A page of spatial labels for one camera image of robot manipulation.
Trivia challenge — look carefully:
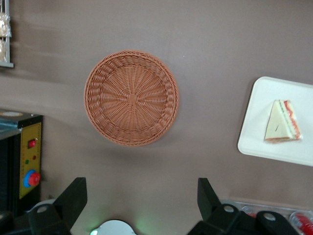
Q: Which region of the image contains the black food warmer, yellow panel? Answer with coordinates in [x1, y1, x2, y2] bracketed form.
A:
[0, 109, 44, 221]

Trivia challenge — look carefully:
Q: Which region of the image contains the brown round wicker basket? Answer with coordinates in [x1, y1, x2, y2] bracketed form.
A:
[84, 49, 180, 147]

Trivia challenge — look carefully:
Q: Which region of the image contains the beige plastic tray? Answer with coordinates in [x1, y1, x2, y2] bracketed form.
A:
[237, 76, 313, 167]

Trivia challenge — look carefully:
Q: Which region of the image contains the clear bag of puffed snacks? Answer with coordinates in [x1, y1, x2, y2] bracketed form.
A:
[0, 39, 8, 62]
[0, 12, 12, 38]

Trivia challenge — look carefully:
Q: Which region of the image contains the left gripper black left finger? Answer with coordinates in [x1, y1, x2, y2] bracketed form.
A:
[0, 177, 88, 235]

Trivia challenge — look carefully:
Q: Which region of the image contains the clear acrylic bottle rack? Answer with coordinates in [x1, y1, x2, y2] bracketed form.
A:
[220, 199, 313, 235]

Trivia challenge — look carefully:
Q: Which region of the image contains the triangle sandwich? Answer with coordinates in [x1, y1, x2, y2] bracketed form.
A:
[263, 99, 303, 144]

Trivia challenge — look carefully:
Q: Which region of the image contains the grey wire rack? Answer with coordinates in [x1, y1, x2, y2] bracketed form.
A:
[0, 0, 15, 68]

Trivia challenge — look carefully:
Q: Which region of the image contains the red cola bottle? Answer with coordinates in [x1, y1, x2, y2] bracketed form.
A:
[290, 211, 313, 234]
[242, 205, 258, 219]

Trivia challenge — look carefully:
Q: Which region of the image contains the red knob on blue base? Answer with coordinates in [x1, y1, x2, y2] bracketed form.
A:
[23, 169, 42, 188]

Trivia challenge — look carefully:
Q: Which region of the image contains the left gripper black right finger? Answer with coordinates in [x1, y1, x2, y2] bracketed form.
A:
[187, 178, 299, 235]

